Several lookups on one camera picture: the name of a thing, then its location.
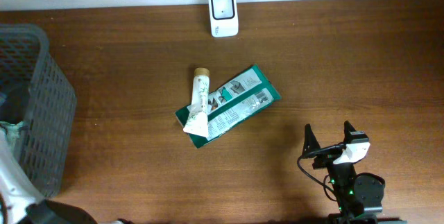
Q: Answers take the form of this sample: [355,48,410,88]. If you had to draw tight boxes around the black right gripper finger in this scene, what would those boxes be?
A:
[343,121,356,144]
[302,123,321,157]

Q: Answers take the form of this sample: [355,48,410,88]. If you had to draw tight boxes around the light green wipes packet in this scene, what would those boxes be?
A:
[1,121,27,150]

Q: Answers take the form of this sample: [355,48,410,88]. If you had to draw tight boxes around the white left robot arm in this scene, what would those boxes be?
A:
[1,130,99,224]

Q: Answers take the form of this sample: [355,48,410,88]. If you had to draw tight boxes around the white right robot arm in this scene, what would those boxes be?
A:
[297,121,405,224]

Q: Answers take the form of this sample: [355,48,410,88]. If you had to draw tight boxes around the white barcode scanner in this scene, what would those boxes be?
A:
[208,0,239,38]

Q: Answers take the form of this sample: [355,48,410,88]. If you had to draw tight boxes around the green white flat package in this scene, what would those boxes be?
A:
[175,64,281,148]

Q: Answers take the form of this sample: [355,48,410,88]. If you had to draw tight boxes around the white tube with gold cap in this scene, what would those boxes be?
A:
[183,67,210,137]

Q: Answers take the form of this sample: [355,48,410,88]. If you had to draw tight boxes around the grey plastic basket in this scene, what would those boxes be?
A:
[1,24,77,198]

